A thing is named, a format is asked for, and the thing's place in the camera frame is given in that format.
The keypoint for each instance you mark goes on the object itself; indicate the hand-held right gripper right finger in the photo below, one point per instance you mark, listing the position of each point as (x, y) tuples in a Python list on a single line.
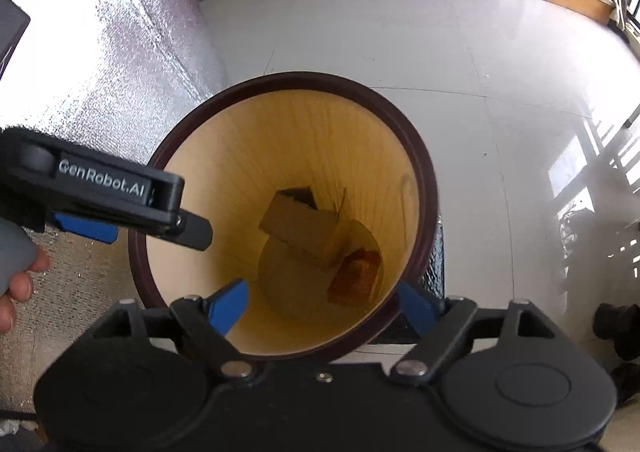
[(416, 308)]

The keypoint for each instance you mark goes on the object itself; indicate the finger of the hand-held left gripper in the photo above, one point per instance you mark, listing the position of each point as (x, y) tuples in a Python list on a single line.
[(194, 232), (85, 228)]

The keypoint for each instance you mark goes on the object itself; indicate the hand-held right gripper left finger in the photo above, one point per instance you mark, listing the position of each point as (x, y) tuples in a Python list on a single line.
[(231, 306)]

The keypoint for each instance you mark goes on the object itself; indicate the wood-look bin with brown rim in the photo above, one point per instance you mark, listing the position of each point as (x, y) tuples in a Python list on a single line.
[(225, 156)]

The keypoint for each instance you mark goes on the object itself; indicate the person's left hand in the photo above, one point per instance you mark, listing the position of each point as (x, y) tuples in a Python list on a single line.
[(21, 287)]

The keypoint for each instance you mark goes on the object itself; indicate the brown crumpled wrapper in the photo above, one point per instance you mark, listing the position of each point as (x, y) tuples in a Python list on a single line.
[(355, 277)]

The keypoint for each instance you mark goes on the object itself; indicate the brown cardboard piece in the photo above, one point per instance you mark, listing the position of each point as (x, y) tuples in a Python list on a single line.
[(300, 232)]

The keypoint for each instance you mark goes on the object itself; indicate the silver foil mat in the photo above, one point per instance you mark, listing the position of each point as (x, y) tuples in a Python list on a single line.
[(100, 41)]

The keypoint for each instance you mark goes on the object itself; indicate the dark grey box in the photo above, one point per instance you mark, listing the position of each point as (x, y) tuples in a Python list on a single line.
[(11, 36)]

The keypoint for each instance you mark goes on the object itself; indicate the black shoe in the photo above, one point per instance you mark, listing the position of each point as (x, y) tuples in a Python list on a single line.
[(627, 384), (617, 327)]

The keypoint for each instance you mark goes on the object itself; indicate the white crumpled tissue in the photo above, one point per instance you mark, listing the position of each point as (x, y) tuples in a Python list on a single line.
[(7, 428)]

